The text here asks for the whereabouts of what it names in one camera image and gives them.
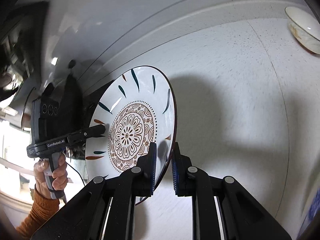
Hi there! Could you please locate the white plate mandala pattern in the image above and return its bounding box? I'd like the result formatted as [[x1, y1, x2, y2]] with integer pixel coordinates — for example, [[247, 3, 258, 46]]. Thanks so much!
[[85, 66, 177, 186]]

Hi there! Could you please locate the white bowl gold rim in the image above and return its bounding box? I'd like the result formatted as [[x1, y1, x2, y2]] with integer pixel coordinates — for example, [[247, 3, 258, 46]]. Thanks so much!
[[285, 7, 319, 55]]

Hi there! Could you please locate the person's left hand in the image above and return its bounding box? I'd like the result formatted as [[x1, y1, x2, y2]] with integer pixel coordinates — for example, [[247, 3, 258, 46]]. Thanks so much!
[[34, 153, 68, 199]]

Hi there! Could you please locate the wok with steel lid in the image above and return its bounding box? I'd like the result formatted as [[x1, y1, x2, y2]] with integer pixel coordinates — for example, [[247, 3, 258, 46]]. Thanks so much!
[[1, 1, 89, 133]]

